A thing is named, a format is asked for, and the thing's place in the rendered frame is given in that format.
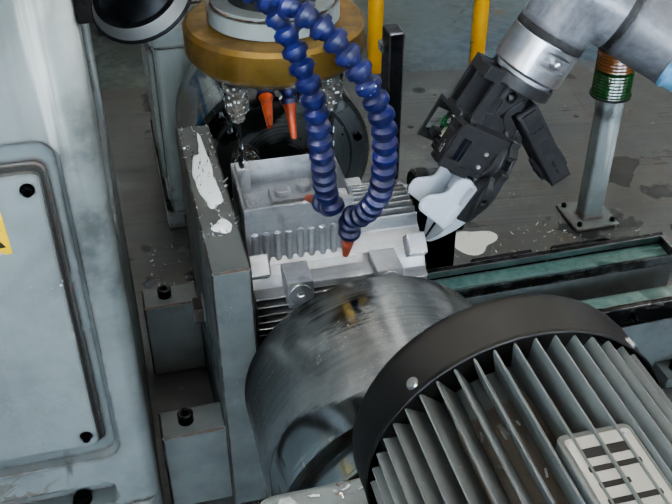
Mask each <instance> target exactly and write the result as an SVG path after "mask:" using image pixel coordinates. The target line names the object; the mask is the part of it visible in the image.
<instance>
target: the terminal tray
mask: <svg viewBox="0 0 672 504"><path fill-rule="evenodd" d="M333 160H334V161H335V164H336V169H335V172H336V176H337V179H336V183H337V189H342V190H344V193H341V194H339V196H340V197H341V198H342V199H343V201H344V202H345V207H347V206H349V205H353V194H352V192H351V190H350V188H349V186H348V183H347V181H346V179H345V177H344V175H343V173H342V170H341V168H340V166H339V164H338V162H337V160H336V158H335V155H334V158H333ZM244 165H245V166H246V168H244V169H239V168H238V166H239V165H238V162H237V163H230V168H231V180H232V192H233V197H234V209H235V213H236V214H237V216H239V217H238V219H239V222H240V226H241V230H242V235H243V239H244V244H245V249H246V253H247V256H248V257H249V256H252V255H259V254H268V258H269V262H270V260H271V258H272V257H275V258H276V260H277V261H280V260H281V259H282V256H286V257H287V258H288V259H292V258H293V254H297V255H298V256H299V257H300V258H302V257H303V256H304V253H307V252H308V253H309V255H310V256H314V255H315V251H319V252H320V253H321V254H325V253H326V250H328V249H330V250H331V252H332V253H335V252H336V251H337V248H341V249H342V239H341V238H340V236H339V235H338V229H339V224H338V220H339V217H340V216H341V215H342V212H341V213H339V214H337V215H336V216H333V217H325V216H323V215H322V214H321V213H318V212H316V211H315V210H314V209H313V207H312V204H311V203H309V202H308V201H306V200H305V196H306V195H307V194H315V191H314V189H313V186H312V184H313V181H312V171H311V161H310V159H309V154H302V155H294V156H286V157H278V158H270V159H261V160H253V161H245V162H244ZM250 201H256V202H257V204H255V205H250V204H249V202H250ZM345 207H344V208H345ZM236 219H237V218H236ZM238 219H237V221H238ZM239 222H238V223H239Z"/></svg>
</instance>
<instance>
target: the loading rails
mask: <svg viewBox="0 0 672 504"><path fill-rule="evenodd" d="M671 269H672V240H671V239H670V238H669V237H668V236H667V235H665V234H664V233H663V232H655V233H649V234H643V235H637V236H631V237H624V238H618V239H612V240H606V241H600V242H594V243H588V244H581V245H575V246H569V247H563V248H557V249H551V250H544V251H538V252H532V253H526V254H520V255H514V256H507V257H501V258H495V259H489V260H483V261H477V262H470V263H464V264H458V265H452V266H446V267H440V268H433V269H427V270H426V271H427V273H428V276H426V277H427V279H429V280H432V281H435V282H438V283H441V284H443V285H445V286H448V287H449V288H451V289H453V290H455V291H456V292H458V293H459V294H460V295H462V296H463V297H464V298H465V299H466V300H467V301H468V302H469V303H470V304H471V305H472V306H473V305H476V304H479V303H483V302H486V301H489V300H493V299H498V298H502V297H507V296H514V295H522V294H548V295H558V296H563V297H568V298H573V299H576V300H579V301H581V302H584V303H587V304H589V305H591V306H593V307H595V308H596V309H598V310H600V311H601V312H603V313H604V314H606V315H607V316H608V317H610V318H611V319H612V320H613V321H614V322H615V323H617V324H618V325H619V326H620V327H621V328H622V329H623V331H624V332H625V333H626V334H627V336H628V337H630V338H631V339H632V340H633V341H634V342H635V344H636V347H637V349H638V350H639V351H640V353H641V354H642V355H643V356H644V357H645V358H646V359H647V360H648V361H649V363H650V364H651V365H652V367H653V368H654V370H655V372H656V374H657V376H658V379H659V382H660V383H661V384H662V386H663V387H664V388H669V387H672V285H667V284H668V280H669V276H670V273H671Z"/></svg>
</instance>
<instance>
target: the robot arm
mask: <svg viewBox="0 0 672 504"><path fill-rule="evenodd" d="M590 43H591V44H593V45H595V46H596V47H597V48H599V49H601V50H602V51H604V52H605V53H607V54H609V55H610V56H612V57H613V58H615V59H617V60H618V61H620V62H621V63H623V64H625V65H626V66H628V67H630V68H631V69H633V70H634V71H636V72H638V73H639V74H641V75H643V76H644V77H646V78H647V79H649V80H651V81H652V82H654V83H655V85H656V86H657V87H663V88H665V89H667V90H668V91H670V92H672V0H528V1H527V3H526V4H525V6H524V8H523V9H522V11H521V12H520V14H519V15H518V17H516V19H515V21H514V22H513V24H512V25H511V27H510V28H509V30H508V31H507V33H506V34H505V36H504V38H503V39H502V41H501V42H500V44H499V45H498V47H497V48H496V52H497V55H495V56H494V57H493V58H491V57H489V56H487V55H485V54H483V53H480V52H477V54H476V55H475V57H474V58H473V60H472V62H471V63H470V65H469V66H468V68H467V69H466V71H465V73H464V74H463V76H462V77H461V79H460V81H459V82H458V84H457V85H456V87H455V89H454V90H453V92H452V93H451V95H450V96H448V95H445V94H443V93H441V95H440V96H439V98H438V100H437V101H436V103H435V104H434V106H433V108H432V109H431V111H430V112H429V114H428V116H427V117H426V119H425V120H424V122H423V124H422V125H421V127H420V128H419V130H418V132H417V134H418V135H420V136H423V137H425V138H428V139H430V140H432V142H431V146H432V148H433V151H432V152H431V156H432V157H433V159H434V160H435V162H437V163H438V166H440V168H439V169H438V171H437V172H436V173H435V174H434V175H432V176H426V177H417V178H415V179H413V180H412V182H411V183H410V185H409V193H410V194H411V195H412V196H413V197H414V198H415V199H417V200H418V201H419V202H420V203H419V210H420V211H421V212H422V213H423V214H425V215H426V216H427V221H426V225H425V230H424V232H425V237H426V241H429V242H431V241H434V240H436V239H439V238H441V237H443V236H445V235H447V234H449V233H451V232H453V231H455V230H457V229H458V228H460V227H461V226H462V225H464V224H465V223H469V222H470V221H472V220H473V219H474V218H475V217H477V216H478V215H479V214H480V213H482V212H483V211H484V210H485V209H486V208H487V207H488V206H489V205H490V204H491V203H492V202H493V201H494V199H495V198H496V196H497V195H498V193H499V192H500V190H501V188H502V186H503V184H504V183H505V182H506V181H507V180H508V178H509V176H508V175H509V174H510V172H511V170H512V168H513V166H514V164H515V162H516V161H517V160H518V150H519V148H520V147H521V145H520V144H519V143H520V142H521V143H522V145H523V147H524V149H525V151H526V152H527V154H528V156H529V158H530V159H528V161H529V163H530V165H531V167H532V169H533V171H534V172H535V173H536V174H537V175H538V177H539V178H540V179H542V180H544V179H545V180H546V181H547V182H548V183H549V184H550V185H551V186H552V187H553V186H554V185H555V184H557V183H558V182H560V181H561V180H563V179H564V178H566V177H567V176H569V175H570V171H569V169H568V167H567V165H566V164H567V161H566V159H565V157H564V155H563V153H562V152H561V150H560V149H559V148H558V147H557V145H556V143H555V140H554V138H553V136H552V134H551V132H550V130H549V128H548V126H547V124H546V122H545V120H544V118H543V116H542V114H541V112H540V109H539V107H538V106H537V105H536V104H535V103H534V102H533V101H535V102H538V103H541V104H546V103H547V101H548V100H549V98H550V97H551V95H552V94H553V91H552V90H555V89H558V88H559V87H560V85H561V84H562V82H563V81H564V79H565V78H566V76H567V75H568V74H569V72H570V71H571V69H572V68H573V66H574V65H575V63H576V62H577V60H578V59H579V57H581V55H582V54H583V52H584V51H585V50H586V48H587V47H588V45H589V44H590ZM532 100H533V101H532ZM438 107H441V108H443V109H445V110H448V113H447V114H446V115H445V114H444V116H443V117H442V119H441V121H440V125H439V127H437V126H435V125H432V127H431V128H429V127H426V125H427V124H428V122H429V120H430V119H431V117H432V116H433V114H434V112H435V111H436V109H437V108H438ZM472 178H475V179H477V180H476V181H475V182H474V183H473V182H472Z"/></svg>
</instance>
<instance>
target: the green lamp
mask: <svg viewBox="0 0 672 504"><path fill-rule="evenodd" d="M594 70H595V71H594V75H593V81H592V87H591V92H592V94H593V95H594V96H596V97H598V98H600V99H603V100H608V101H621V100H625V99H627V98H628V97H629V96H630V94H631V88H632V84H633V79H634V75H635V71H634V72H633V73H631V74H628V75H610V74H606V73H604V72H602V71H600V70H599V69H597V68H596V66H595V69H594Z"/></svg>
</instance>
